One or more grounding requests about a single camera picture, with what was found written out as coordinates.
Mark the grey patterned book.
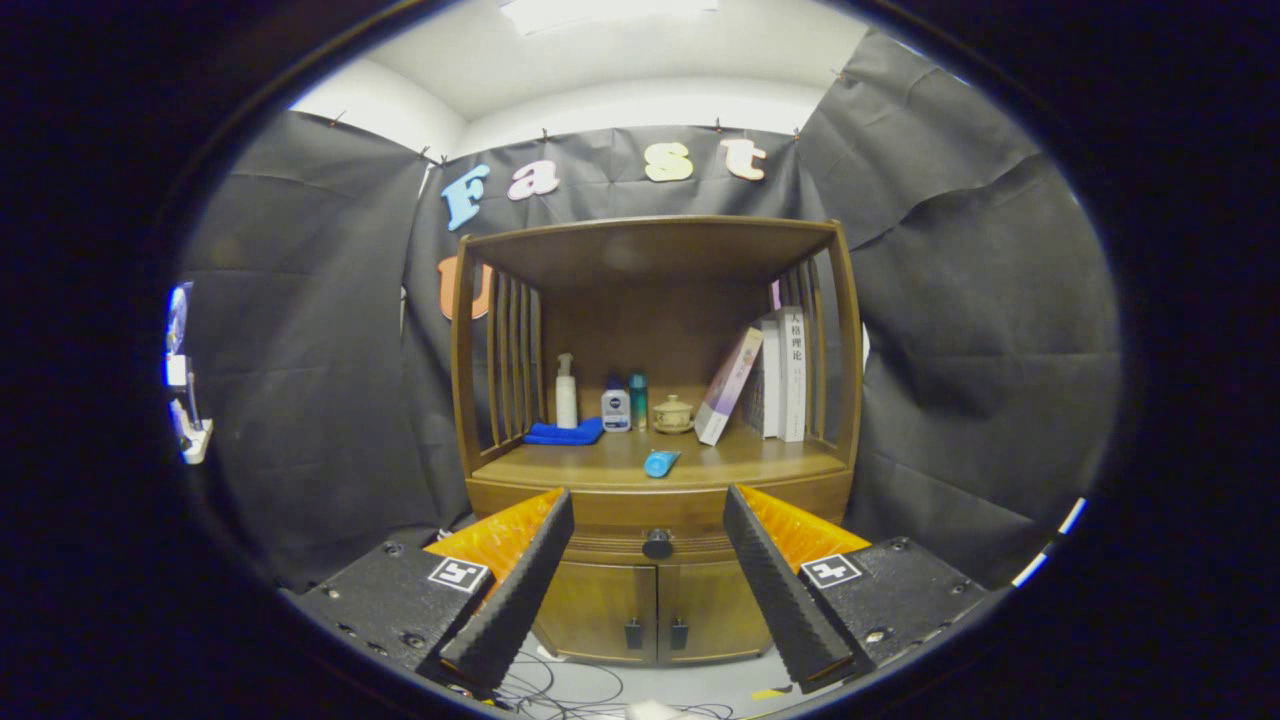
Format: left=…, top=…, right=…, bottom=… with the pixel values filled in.
left=745, top=318, right=782, bottom=439

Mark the purple and white book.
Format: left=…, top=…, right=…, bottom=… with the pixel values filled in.
left=694, top=326, right=765, bottom=447

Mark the white bottle with blue cap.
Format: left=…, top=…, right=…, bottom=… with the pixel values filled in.
left=601, top=375, right=633, bottom=433

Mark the blue folded cloth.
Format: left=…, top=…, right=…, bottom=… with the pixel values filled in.
left=523, top=417, right=606, bottom=447

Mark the wooden cabinet door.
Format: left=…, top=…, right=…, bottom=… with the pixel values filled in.
left=655, top=558, right=776, bottom=661
left=535, top=562, right=659, bottom=663

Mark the wooden countertop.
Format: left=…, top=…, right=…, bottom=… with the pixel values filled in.
left=470, top=425, right=849, bottom=491

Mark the wooden cabinet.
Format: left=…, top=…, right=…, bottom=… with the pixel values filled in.
left=448, top=215, right=864, bottom=666

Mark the tangle of black cables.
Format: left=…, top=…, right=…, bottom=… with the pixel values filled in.
left=495, top=650, right=736, bottom=719

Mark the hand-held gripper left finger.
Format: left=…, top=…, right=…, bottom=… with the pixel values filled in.
left=283, top=487, right=576, bottom=698

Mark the white pump bottle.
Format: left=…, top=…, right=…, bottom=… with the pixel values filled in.
left=555, top=352, right=579, bottom=430

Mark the wooden drawer with black knob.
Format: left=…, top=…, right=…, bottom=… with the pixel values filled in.
left=466, top=475, right=853, bottom=563

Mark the black backdrop cloth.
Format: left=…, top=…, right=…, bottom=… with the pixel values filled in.
left=178, top=28, right=1123, bottom=591

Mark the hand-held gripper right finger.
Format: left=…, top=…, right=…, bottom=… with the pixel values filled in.
left=723, top=483, right=991, bottom=694

